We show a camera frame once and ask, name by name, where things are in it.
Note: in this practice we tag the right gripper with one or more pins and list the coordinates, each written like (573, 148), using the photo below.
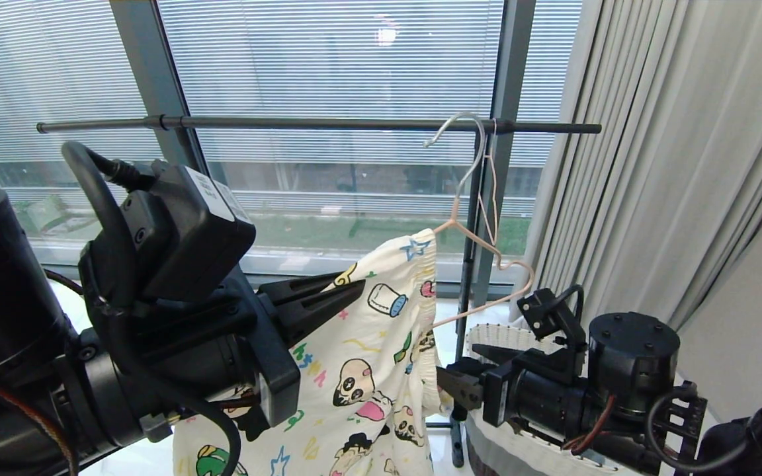
(540, 396)

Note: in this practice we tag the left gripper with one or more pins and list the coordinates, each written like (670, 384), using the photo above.
(196, 357)

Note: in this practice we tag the cream printed garment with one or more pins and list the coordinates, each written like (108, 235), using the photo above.
(368, 370)

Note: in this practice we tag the pink clothes hanger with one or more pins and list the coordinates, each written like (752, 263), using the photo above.
(487, 218)
(480, 242)

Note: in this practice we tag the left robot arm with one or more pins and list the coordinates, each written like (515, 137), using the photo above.
(4, 277)

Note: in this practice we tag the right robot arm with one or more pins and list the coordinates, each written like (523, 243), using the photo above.
(632, 357)

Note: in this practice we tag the white laundry basket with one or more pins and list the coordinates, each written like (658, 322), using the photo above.
(526, 456)

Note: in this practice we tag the black clothes rack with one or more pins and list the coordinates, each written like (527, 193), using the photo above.
(288, 123)

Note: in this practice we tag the window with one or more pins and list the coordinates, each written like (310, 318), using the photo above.
(328, 66)

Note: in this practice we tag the beige curtain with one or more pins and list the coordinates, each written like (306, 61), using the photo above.
(672, 165)

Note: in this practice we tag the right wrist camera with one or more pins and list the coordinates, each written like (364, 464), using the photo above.
(553, 314)

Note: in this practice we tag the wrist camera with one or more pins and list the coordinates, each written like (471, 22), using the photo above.
(189, 231)
(553, 314)

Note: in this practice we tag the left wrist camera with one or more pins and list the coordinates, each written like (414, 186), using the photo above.
(189, 231)

